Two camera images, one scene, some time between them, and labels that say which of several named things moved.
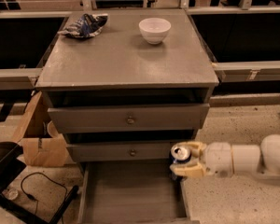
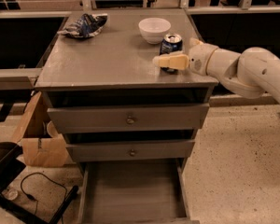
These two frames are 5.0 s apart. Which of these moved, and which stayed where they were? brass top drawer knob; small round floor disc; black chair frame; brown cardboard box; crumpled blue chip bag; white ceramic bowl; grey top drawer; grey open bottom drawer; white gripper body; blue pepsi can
Moved: white gripper body; blue pepsi can
Stayed: small round floor disc; brass top drawer knob; grey open bottom drawer; brown cardboard box; grey top drawer; black chair frame; white ceramic bowl; crumpled blue chip bag
